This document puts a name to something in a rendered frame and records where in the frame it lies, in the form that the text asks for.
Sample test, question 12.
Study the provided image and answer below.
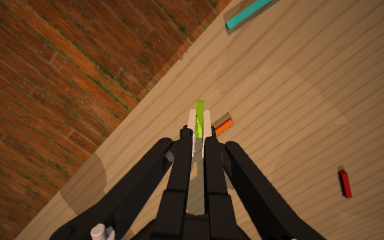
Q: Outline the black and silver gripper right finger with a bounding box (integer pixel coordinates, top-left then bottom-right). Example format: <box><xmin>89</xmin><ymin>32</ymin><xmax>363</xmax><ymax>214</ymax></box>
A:
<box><xmin>202</xmin><ymin>110</ymin><xmax>327</xmax><ymax>240</ymax></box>

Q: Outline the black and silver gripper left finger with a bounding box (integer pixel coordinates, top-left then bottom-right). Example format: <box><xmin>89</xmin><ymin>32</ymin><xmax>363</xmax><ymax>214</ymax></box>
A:
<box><xmin>49</xmin><ymin>109</ymin><xmax>196</xmax><ymax>240</ymax></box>

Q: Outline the red rod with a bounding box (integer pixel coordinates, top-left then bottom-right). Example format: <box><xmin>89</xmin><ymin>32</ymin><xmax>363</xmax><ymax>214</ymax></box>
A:
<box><xmin>338</xmin><ymin>170</ymin><xmax>352</xmax><ymax>198</ymax></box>

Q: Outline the orange rod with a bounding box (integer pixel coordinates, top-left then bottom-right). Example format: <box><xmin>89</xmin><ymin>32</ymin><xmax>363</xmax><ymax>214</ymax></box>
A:
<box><xmin>215</xmin><ymin>119</ymin><xmax>234</xmax><ymax>136</ymax></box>

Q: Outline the lime green rod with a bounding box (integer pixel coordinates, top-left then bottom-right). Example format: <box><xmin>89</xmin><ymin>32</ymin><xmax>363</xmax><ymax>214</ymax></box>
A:
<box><xmin>195</xmin><ymin>100</ymin><xmax>204</xmax><ymax>138</ymax></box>

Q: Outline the turquoise rod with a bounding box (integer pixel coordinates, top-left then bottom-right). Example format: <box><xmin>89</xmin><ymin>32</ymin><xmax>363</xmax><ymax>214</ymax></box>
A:
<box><xmin>225</xmin><ymin>0</ymin><xmax>271</xmax><ymax>30</ymax></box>

